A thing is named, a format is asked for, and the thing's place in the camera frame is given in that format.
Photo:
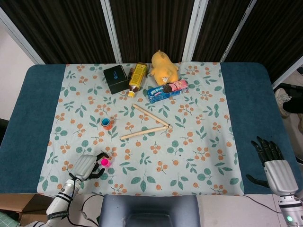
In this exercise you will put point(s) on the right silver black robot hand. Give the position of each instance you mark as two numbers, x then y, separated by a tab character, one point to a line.
280	176

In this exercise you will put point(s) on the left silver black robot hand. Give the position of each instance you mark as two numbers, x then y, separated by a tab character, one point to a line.
84	166

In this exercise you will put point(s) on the pink plastic cup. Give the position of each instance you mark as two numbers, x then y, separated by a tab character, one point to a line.
104	162

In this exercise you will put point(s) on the light blue plastic cup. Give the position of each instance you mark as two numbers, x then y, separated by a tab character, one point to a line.
103	122

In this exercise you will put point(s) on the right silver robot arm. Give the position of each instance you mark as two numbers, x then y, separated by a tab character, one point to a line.
290	208

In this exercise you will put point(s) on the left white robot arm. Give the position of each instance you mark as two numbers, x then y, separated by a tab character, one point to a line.
60	203

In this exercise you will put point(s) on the orange plastic cup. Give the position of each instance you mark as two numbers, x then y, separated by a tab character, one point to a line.
109	127

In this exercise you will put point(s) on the brown cardboard box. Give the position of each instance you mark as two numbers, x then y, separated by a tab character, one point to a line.
35	205

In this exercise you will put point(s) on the wooden drumstick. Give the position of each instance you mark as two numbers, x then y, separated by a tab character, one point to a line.
142	133
151	116

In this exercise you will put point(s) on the black trouser leg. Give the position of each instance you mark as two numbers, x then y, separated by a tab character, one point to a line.
294	106

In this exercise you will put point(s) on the blue table cover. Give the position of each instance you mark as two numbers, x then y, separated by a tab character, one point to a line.
251	106

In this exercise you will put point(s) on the white sneaker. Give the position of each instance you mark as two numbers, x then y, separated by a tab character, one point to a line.
281	99

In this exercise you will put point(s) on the grey robot body cover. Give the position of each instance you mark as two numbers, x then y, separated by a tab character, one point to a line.
149	210

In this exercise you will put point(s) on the green cutting mat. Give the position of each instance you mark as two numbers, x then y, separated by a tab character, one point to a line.
8	220

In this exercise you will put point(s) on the black cardboard box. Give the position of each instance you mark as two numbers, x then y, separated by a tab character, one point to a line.
117	79

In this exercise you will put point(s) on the floral fruit print tablecloth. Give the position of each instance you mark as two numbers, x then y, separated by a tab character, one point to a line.
189	153

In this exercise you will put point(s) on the yellow label tea bottle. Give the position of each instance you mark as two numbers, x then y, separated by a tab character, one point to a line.
137	76

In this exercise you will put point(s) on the blue cookie box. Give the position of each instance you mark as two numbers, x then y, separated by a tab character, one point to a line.
165	92

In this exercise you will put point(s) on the yellow plush toy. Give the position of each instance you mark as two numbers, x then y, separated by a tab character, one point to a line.
163	67

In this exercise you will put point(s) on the dark folding screen panel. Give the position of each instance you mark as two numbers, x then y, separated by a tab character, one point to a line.
151	23
66	30
277	35
217	30

